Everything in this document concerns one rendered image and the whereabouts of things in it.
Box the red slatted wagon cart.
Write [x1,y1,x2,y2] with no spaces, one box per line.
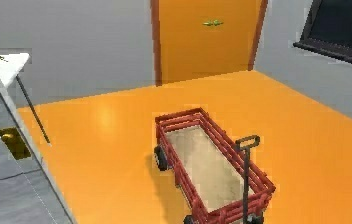
[153,107,277,224]

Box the orange room door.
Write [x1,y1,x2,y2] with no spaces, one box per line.
[150,0,269,88]

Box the white table with black legs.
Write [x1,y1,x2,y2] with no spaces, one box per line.
[0,52,52,146]

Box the grey panelled room door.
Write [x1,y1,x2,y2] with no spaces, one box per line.
[0,48,78,224]

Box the black framed window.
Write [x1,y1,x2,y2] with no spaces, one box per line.
[292,0,352,69]

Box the green door handle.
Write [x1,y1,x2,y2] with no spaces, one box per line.
[202,19,225,28]

